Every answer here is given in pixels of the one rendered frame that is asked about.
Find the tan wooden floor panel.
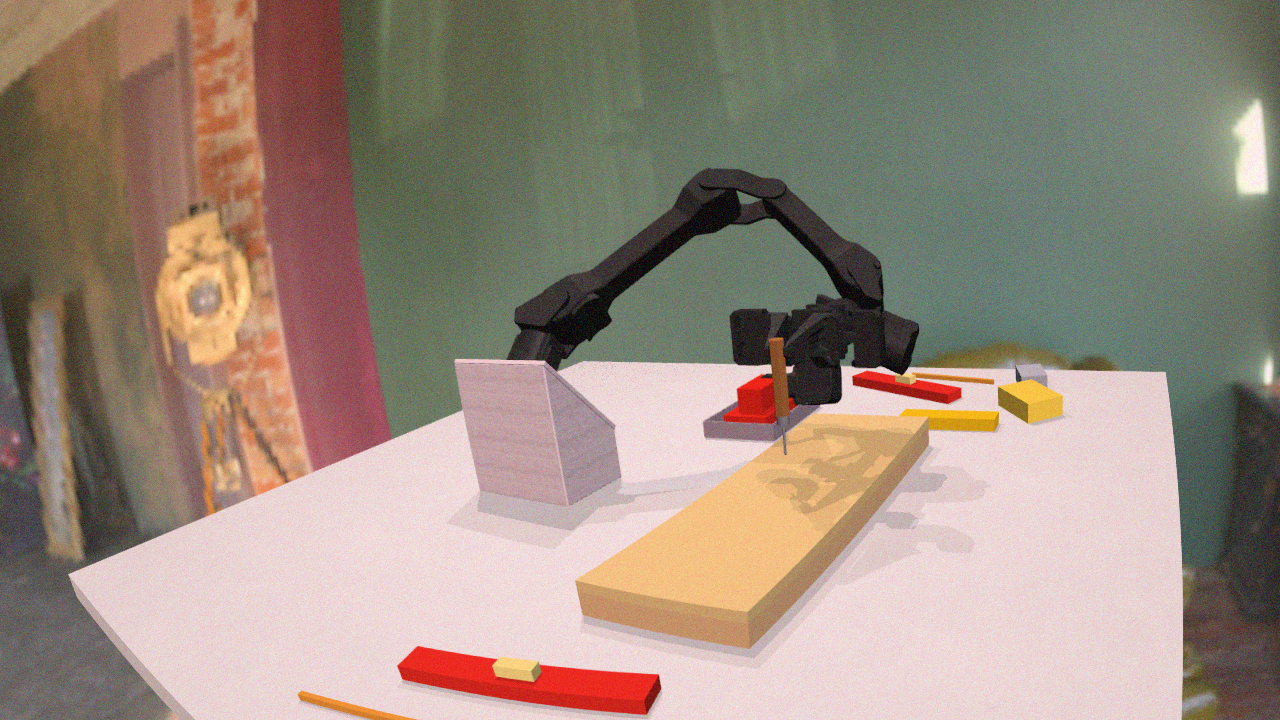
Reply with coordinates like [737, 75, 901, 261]
[575, 413, 929, 650]

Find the awl with brown wooden handle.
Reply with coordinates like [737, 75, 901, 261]
[769, 338, 790, 455]

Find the thin orange rod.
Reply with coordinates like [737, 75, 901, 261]
[298, 691, 416, 720]
[913, 373, 995, 384]

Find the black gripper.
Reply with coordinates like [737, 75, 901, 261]
[730, 304, 886, 368]

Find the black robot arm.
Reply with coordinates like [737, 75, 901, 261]
[506, 168, 919, 405]

